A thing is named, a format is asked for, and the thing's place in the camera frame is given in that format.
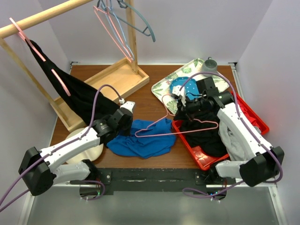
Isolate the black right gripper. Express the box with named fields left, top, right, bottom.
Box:
left=174, top=95, right=207, bottom=122

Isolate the blue tank top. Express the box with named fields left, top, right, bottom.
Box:
left=107, top=118, right=176, bottom=159

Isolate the pink wire hanger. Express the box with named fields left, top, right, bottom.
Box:
left=92, top=5, right=134, bottom=63
left=134, top=94, right=219, bottom=138

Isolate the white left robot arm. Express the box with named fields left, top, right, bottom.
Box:
left=19, top=108, right=133, bottom=196

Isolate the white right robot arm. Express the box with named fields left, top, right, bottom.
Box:
left=172, top=77, right=285, bottom=187

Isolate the teal grey plastic hanger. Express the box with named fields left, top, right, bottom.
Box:
left=116, top=0, right=156, bottom=43

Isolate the pink flat hanger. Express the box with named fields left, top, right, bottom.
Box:
left=9, top=17, right=71, bottom=96

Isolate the blue polka dot plate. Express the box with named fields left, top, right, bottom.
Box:
left=169, top=76, right=201, bottom=100

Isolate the black hanging garment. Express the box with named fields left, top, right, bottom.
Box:
left=27, top=40, right=119, bottom=125

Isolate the black garment in bin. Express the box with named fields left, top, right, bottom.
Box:
left=174, top=110, right=227, bottom=158

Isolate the grey mug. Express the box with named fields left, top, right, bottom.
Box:
left=202, top=57, right=218, bottom=72

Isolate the wooden clothes rack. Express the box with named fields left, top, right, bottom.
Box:
left=0, top=0, right=150, bottom=133

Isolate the red garment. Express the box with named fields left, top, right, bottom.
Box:
left=239, top=102, right=261, bottom=133

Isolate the cream divided plate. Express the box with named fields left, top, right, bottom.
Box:
left=65, top=127, right=104, bottom=164

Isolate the leaf pattern tray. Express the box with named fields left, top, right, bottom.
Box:
left=151, top=58, right=231, bottom=115

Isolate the red plastic bin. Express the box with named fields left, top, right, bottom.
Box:
left=179, top=94, right=270, bottom=171

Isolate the grey garment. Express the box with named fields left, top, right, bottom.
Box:
left=218, top=121, right=247, bottom=161

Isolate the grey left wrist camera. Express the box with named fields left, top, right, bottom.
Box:
left=120, top=101, right=135, bottom=116

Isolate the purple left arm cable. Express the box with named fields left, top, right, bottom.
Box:
left=0, top=84, right=125, bottom=212

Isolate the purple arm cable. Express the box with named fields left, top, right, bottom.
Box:
left=0, top=84, right=125, bottom=212
left=182, top=72, right=284, bottom=202

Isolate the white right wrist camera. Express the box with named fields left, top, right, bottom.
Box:
left=171, top=85, right=186, bottom=106

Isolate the black mounting rail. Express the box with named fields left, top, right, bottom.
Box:
left=79, top=167, right=225, bottom=196

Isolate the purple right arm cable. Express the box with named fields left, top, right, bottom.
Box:
left=182, top=72, right=284, bottom=202

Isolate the light blue wire hanger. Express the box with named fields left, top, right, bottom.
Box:
left=96, top=0, right=135, bottom=59

